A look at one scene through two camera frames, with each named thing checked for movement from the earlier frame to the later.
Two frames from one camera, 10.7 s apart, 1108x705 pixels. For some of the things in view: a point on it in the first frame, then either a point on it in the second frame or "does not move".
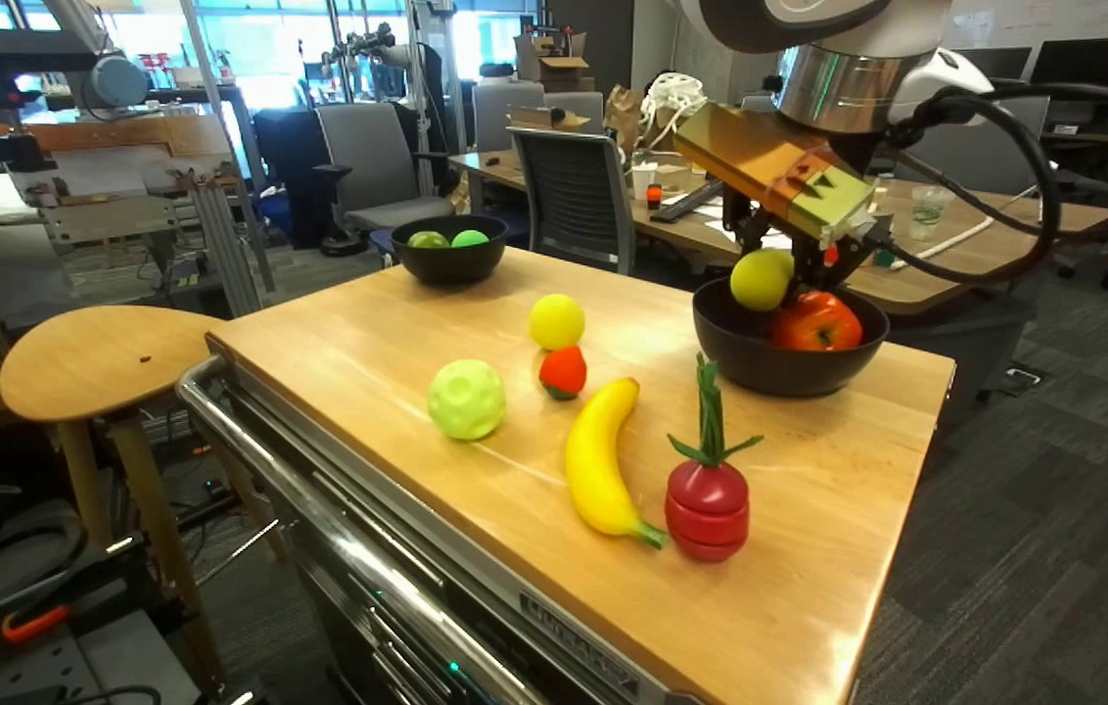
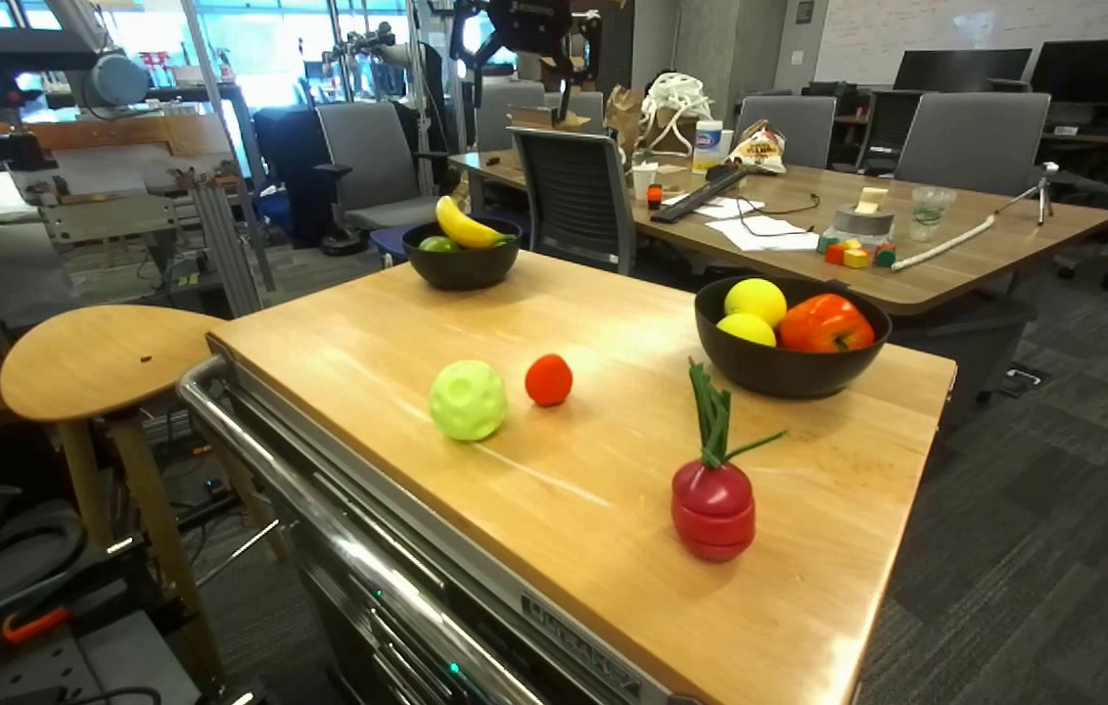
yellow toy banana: (592, 466) → (463, 227)
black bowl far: (746, 355) does not move
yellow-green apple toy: (469, 400) does not move
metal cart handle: (354, 539) does not move
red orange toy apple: (820, 322) does not move
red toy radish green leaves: (708, 505) does not move
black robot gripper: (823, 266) → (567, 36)
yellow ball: (559, 319) → (748, 328)
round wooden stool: (98, 365) does not move
